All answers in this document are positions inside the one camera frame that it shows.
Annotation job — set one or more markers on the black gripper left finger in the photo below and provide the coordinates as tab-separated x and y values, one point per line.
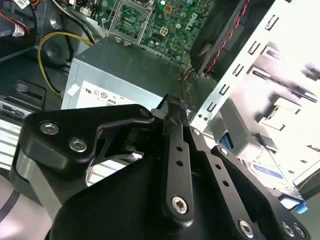
55	147

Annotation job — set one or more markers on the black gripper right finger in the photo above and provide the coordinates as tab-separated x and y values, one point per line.
240	190

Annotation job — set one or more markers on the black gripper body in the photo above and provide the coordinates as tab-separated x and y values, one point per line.
120	212

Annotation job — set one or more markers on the hard disk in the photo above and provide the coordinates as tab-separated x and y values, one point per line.
267	171

